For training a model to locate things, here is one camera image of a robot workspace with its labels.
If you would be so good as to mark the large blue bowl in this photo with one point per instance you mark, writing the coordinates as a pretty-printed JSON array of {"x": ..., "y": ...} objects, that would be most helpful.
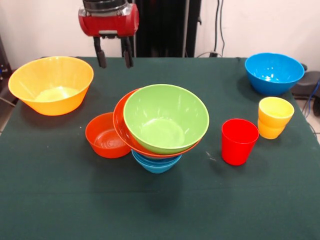
[{"x": 272, "y": 67}]

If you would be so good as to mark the small light blue bowl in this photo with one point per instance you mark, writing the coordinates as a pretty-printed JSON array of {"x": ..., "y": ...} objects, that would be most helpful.
[{"x": 156, "y": 168}]

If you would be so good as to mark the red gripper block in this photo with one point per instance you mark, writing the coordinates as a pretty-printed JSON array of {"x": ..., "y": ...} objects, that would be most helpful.
[{"x": 110, "y": 23}]

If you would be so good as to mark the red cup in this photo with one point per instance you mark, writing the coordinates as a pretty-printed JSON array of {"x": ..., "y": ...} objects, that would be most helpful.
[{"x": 237, "y": 150}]

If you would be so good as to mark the clear blue ribbed bowl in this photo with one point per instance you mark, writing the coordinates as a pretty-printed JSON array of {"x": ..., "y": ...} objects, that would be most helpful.
[{"x": 150, "y": 160}]

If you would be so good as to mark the wide shallow red-orange bowl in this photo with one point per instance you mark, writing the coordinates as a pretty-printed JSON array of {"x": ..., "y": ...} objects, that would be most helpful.
[{"x": 120, "y": 127}]

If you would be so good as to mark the large orange bowl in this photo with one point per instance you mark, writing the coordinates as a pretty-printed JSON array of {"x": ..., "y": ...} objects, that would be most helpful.
[{"x": 50, "y": 105}]

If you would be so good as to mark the small red-orange bowl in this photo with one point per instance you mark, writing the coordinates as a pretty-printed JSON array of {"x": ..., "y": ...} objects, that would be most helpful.
[{"x": 105, "y": 147}]

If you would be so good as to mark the large green bowl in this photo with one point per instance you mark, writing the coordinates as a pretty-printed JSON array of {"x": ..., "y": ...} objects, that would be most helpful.
[{"x": 165, "y": 115}]

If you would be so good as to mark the dark green tablecloth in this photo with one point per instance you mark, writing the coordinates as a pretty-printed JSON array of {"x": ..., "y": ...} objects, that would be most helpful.
[{"x": 150, "y": 200}]

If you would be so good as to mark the yellow cup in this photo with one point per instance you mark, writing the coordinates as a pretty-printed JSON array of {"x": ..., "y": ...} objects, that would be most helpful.
[{"x": 272, "y": 125}]

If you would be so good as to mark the black equipment box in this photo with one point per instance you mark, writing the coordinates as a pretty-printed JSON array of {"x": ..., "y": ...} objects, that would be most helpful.
[{"x": 3, "y": 62}]

